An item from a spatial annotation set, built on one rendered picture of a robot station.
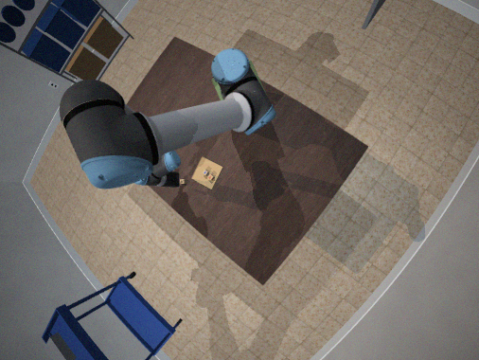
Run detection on tan flat mat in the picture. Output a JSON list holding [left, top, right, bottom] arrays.
[[191, 157, 223, 189]]

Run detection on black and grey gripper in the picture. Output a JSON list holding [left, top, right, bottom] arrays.
[[157, 171, 180, 188]]

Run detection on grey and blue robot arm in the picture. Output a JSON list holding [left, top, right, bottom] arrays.
[[60, 48, 276, 189]]

